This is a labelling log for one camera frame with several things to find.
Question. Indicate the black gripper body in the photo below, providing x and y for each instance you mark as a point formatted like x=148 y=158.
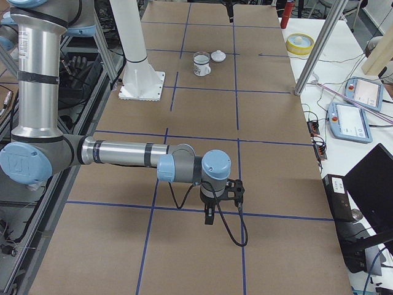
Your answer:
x=229 y=9
x=209 y=203

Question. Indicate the white enamel mug lid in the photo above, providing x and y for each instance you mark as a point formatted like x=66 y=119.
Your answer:
x=218 y=56

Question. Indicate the clear glass funnel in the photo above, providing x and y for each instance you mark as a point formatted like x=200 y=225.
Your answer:
x=201 y=58

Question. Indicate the red cylinder tube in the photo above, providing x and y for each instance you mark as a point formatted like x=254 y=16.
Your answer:
x=286 y=13

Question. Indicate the white enamel mug blue rim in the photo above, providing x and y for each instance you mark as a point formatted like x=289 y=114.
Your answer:
x=201 y=70

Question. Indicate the yellow tape roll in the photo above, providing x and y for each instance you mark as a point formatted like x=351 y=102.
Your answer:
x=299 y=44

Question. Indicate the black laptop computer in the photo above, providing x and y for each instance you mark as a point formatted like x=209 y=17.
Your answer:
x=361 y=205

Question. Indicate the far teach pendant tablet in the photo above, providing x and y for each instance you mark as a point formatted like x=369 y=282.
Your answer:
x=366 y=92

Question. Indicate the teach pendant tablet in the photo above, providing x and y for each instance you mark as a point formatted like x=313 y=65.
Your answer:
x=348 y=122
x=366 y=92

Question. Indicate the near teach pendant tablet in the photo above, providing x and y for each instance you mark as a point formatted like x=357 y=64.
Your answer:
x=348 y=122

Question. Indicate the silver aluminium frame post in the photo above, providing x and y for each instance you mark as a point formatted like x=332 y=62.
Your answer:
x=319 y=45

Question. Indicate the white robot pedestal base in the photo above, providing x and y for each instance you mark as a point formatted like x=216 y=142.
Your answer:
x=140 y=80

